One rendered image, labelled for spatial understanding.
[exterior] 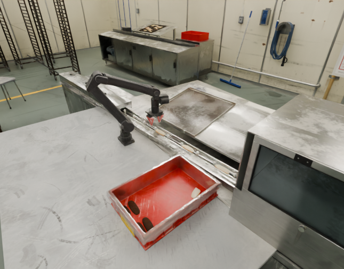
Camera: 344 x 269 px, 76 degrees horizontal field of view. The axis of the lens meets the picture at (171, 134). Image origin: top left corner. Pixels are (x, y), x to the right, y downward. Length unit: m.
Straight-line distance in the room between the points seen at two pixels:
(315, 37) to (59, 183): 4.45
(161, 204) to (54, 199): 0.56
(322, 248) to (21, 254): 1.17
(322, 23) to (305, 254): 4.13
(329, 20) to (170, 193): 4.11
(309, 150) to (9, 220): 1.32
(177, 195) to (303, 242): 0.58
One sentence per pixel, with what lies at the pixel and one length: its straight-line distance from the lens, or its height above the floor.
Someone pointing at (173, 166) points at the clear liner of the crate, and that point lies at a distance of 1.32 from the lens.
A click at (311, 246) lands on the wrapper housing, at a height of 0.96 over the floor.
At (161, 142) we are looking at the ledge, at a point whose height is 0.86.
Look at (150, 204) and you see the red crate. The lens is 1.18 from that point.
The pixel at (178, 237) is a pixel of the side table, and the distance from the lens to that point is 1.08.
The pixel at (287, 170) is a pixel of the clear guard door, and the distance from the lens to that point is 0.86.
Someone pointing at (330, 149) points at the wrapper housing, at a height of 1.30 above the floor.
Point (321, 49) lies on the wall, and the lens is 4.80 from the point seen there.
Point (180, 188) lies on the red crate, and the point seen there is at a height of 0.82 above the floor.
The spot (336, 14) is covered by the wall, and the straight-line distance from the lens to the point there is 4.73.
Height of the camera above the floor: 1.73
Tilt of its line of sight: 33 degrees down
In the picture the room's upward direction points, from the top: straight up
